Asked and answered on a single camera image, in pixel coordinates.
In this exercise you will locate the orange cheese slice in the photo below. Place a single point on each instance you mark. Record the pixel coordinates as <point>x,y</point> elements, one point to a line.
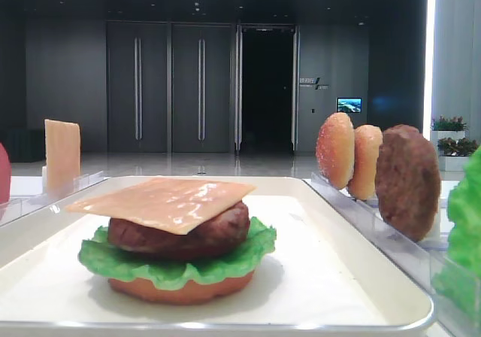
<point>62,142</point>
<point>172,205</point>

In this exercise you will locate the meat patty on burger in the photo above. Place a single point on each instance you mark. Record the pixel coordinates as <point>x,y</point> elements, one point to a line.
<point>213,238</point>

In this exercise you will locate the standing brown meat patty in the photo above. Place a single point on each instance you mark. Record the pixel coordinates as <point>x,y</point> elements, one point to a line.
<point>407,181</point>

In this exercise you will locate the lettuce leaf on burger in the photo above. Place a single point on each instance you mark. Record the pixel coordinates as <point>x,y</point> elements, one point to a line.
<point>102,258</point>

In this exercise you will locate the red tomato slice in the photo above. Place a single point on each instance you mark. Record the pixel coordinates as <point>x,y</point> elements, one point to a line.
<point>5,175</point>

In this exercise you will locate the standing green lettuce leaf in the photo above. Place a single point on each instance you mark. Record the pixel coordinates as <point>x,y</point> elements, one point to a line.
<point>462,231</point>

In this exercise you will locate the sesame bun top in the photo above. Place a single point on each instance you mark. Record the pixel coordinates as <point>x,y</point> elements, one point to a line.
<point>335,149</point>

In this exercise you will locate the dark double doors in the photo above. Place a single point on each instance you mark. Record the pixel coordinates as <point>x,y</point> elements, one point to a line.
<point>170,87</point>

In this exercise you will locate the plain bun slice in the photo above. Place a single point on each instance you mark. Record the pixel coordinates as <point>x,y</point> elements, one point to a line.
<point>368,139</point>

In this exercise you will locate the bottom bun on burger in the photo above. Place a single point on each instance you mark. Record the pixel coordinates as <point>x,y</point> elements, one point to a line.
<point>191,293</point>

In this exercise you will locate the white rectangular tray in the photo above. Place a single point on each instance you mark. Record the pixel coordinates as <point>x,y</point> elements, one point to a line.
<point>323,279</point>

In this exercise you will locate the white planter with plants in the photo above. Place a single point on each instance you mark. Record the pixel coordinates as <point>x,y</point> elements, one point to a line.
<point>449,136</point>

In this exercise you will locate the long clear right divider strip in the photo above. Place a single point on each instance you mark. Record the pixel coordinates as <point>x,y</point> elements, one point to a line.
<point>421,261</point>

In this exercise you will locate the long clear divider strip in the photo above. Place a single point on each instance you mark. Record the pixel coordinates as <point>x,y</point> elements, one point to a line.
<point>28,194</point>
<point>421,261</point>

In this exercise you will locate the long clear left divider strip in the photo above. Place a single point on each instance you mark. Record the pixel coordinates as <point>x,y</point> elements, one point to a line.
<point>28,194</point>

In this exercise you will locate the small wall screen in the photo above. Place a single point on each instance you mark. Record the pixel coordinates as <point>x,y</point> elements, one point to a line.
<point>349,105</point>

